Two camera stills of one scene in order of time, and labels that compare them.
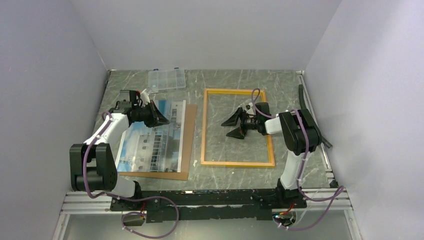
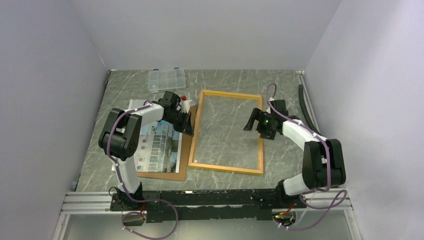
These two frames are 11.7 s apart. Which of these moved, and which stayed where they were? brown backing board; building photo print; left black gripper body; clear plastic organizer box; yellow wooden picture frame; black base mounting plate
Moved: left black gripper body; yellow wooden picture frame
Stayed: black base mounting plate; brown backing board; clear plastic organizer box; building photo print
